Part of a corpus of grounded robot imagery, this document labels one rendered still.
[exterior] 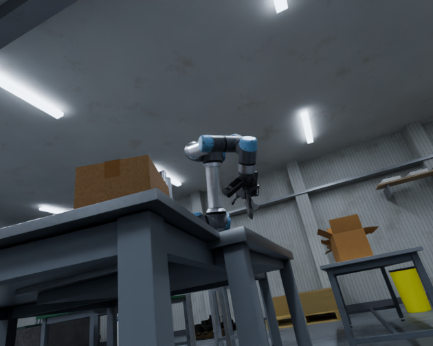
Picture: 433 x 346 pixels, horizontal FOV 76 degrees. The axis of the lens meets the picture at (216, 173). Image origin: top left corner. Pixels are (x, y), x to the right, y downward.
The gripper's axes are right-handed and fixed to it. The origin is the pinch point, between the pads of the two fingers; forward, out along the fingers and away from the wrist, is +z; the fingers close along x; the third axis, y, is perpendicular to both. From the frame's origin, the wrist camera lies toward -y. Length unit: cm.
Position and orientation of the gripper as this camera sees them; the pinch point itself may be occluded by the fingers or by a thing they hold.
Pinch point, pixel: (240, 212)
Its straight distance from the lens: 129.5
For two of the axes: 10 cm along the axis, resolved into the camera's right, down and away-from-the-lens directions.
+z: -0.2, 9.2, 3.9
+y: 8.5, -1.9, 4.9
